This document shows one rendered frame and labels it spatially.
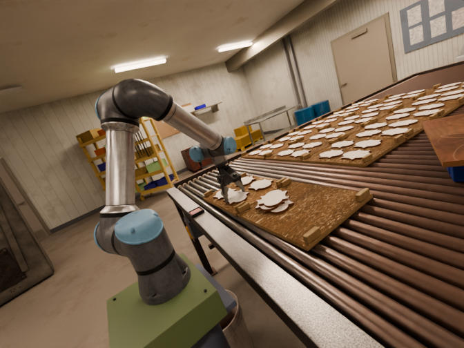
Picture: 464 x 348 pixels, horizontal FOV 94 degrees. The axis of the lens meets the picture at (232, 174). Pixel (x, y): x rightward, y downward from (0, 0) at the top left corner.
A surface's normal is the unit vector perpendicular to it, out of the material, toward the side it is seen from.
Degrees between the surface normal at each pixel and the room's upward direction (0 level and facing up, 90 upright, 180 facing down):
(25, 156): 90
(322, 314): 0
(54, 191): 90
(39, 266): 90
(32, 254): 90
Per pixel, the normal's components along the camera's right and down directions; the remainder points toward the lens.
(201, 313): 0.52, 0.05
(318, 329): -0.33, -0.91
